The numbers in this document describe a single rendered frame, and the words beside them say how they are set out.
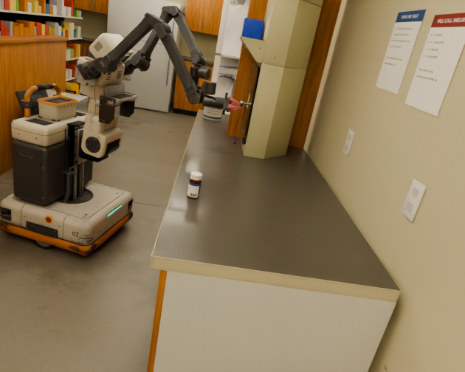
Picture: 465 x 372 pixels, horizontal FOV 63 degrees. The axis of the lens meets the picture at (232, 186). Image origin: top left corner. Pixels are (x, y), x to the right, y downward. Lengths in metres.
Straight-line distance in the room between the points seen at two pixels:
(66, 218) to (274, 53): 1.60
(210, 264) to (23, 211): 1.89
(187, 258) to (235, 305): 0.19
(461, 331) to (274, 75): 1.35
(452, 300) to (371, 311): 0.24
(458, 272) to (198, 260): 0.64
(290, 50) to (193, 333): 1.35
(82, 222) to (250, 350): 1.60
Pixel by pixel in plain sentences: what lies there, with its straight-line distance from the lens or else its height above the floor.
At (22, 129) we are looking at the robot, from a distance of 2.61.
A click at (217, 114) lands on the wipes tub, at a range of 2.66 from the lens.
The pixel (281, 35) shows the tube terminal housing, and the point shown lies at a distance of 1.92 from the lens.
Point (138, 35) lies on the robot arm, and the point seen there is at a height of 1.42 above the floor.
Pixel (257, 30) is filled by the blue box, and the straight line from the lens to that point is 2.11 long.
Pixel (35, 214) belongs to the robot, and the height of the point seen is 0.25.
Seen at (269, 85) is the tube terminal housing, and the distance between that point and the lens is 1.93.
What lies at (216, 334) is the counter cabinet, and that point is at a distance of 1.19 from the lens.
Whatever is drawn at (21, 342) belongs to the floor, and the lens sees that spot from 2.19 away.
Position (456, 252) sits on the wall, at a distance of 1.07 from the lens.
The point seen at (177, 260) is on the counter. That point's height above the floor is 0.94.
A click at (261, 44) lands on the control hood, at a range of 1.91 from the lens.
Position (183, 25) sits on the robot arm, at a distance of 2.54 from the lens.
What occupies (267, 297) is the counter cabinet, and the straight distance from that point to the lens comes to 1.11.
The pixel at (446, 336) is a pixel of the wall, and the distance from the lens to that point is 1.10.
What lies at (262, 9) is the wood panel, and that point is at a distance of 2.29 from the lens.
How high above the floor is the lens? 1.51
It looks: 21 degrees down
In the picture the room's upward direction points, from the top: 11 degrees clockwise
